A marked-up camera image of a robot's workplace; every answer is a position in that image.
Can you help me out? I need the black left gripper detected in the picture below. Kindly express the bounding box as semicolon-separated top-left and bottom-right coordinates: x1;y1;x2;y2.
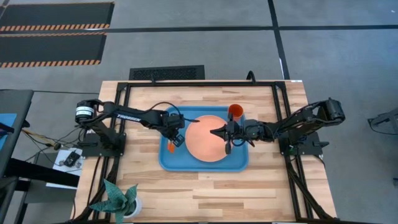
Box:
161;112;187;148

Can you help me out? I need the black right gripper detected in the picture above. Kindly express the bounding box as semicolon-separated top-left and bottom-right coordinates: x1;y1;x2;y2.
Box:
210;113;248;156

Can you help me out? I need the peach plastic plate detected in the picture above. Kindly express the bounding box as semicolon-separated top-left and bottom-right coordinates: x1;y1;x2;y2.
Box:
185;114;233;162

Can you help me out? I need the orange plastic cup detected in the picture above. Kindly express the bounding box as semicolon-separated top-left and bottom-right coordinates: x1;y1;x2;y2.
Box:
228;103;244;123

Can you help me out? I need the blue plastic tray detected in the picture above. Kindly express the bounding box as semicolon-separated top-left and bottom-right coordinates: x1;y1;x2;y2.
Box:
158;105;249;173

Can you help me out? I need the black floor vent grille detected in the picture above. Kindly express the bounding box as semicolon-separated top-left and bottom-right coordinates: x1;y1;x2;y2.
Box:
129;64;206;81

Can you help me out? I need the snake plant in white pot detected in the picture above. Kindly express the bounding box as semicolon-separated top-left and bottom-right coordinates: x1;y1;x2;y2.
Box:
89;179;143;224

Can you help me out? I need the black handheld controller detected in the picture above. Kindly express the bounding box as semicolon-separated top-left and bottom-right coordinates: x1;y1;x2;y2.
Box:
63;150;81;167

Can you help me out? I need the white paper sheet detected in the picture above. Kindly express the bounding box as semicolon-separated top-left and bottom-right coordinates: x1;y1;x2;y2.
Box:
52;148;84;171

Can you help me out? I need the black hazard-striped floor mat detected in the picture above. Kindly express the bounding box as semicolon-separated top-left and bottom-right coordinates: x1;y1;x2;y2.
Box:
0;32;108;69
0;1;116;32

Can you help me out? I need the dark grey desk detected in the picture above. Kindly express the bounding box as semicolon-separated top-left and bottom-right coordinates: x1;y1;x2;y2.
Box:
0;89;35;180

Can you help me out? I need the blue sheet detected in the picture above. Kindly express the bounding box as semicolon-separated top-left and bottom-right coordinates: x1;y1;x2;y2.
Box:
0;113;17;151

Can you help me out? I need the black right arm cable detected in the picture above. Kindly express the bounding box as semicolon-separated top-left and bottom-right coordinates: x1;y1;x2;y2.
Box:
230;138;256;148

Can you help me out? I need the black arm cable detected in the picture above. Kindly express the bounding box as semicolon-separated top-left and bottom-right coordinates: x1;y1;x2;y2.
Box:
145;101;200;124
230;138;256;148

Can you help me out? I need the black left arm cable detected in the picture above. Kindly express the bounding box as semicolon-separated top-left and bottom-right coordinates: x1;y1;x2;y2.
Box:
145;101;200;124

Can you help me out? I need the black table frame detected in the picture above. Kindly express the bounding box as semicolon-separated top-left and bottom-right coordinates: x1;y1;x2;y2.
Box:
70;80;338;224

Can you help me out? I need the yellowish floor cable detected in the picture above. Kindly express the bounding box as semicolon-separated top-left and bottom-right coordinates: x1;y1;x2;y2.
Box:
21;128;59;147

